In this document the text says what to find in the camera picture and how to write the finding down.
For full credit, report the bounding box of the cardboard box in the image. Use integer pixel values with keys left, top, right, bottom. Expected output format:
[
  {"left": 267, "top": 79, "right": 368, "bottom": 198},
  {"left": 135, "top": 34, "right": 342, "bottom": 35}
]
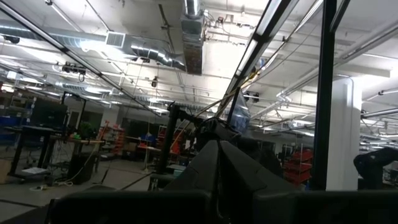
[{"left": 0, "top": 159, "right": 12, "bottom": 184}]

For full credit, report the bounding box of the black upright stand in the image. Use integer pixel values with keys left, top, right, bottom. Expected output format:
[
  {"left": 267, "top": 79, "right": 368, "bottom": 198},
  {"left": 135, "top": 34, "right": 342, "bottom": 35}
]
[{"left": 156, "top": 104, "right": 182, "bottom": 175}]

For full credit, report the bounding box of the silver round air duct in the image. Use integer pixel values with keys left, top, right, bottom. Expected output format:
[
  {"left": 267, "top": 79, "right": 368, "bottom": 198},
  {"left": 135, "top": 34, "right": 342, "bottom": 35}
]
[{"left": 0, "top": 18, "right": 187, "bottom": 73}]

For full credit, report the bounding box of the black trash bin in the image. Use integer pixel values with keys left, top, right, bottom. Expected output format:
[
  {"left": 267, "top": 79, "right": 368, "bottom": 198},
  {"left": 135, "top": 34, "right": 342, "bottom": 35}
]
[{"left": 67, "top": 152, "right": 96, "bottom": 185}]

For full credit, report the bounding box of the black desk monitor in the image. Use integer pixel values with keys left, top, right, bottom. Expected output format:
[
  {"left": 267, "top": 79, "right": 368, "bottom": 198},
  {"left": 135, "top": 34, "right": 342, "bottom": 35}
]
[{"left": 29, "top": 98, "right": 68, "bottom": 128}]

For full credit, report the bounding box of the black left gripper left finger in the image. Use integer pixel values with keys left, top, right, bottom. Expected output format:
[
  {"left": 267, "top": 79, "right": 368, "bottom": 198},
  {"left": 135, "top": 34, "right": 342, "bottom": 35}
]
[{"left": 164, "top": 139, "right": 220, "bottom": 191}]

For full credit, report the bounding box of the silver rectangular air duct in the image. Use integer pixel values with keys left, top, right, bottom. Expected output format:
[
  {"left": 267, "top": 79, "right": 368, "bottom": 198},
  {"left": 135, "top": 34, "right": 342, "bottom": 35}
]
[{"left": 179, "top": 0, "right": 206, "bottom": 76}]

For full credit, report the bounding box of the red bin rack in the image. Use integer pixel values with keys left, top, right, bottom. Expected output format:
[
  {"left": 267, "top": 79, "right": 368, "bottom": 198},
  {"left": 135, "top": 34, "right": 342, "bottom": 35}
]
[{"left": 282, "top": 148, "right": 314, "bottom": 187}]

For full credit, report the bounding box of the ceiling vent grille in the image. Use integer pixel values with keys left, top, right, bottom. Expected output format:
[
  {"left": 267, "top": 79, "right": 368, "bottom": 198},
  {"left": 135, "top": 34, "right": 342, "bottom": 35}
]
[{"left": 104, "top": 30, "right": 126, "bottom": 49}]

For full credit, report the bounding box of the white building column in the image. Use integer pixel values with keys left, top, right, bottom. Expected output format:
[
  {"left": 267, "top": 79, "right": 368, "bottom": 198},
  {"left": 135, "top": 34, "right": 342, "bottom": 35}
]
[{"left": 325, "top": 77, "right": 363, "bottom": 191}]

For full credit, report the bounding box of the black aluminium rig frame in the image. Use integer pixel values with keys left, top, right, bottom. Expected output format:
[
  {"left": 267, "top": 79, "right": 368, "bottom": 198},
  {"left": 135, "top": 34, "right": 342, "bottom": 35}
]
[{"left": 0, "top": 0, "right": 352, "bottom": 191}]

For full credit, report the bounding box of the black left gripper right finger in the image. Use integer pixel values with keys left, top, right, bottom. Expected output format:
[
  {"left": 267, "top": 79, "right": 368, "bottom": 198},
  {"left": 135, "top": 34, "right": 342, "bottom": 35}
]
[{"left": 219, "top": 139, "right": 297, "bottom": 224}]

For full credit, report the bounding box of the black standing desk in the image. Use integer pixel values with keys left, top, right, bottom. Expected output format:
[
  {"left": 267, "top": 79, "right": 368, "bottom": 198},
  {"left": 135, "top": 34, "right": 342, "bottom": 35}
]
[{"left": 8, "top": 124, "right": 68, "bottom": 179}]

